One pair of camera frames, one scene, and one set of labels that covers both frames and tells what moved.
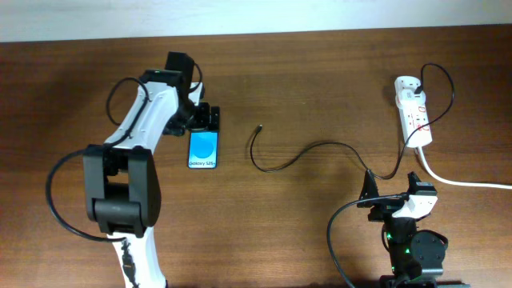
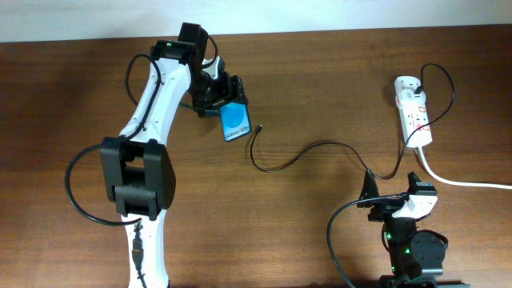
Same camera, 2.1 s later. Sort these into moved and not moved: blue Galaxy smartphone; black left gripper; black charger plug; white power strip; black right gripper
Moved: black left gripper; blue Galaxy smartphone
Not moved: white power strip; black charger plug; black right gripper
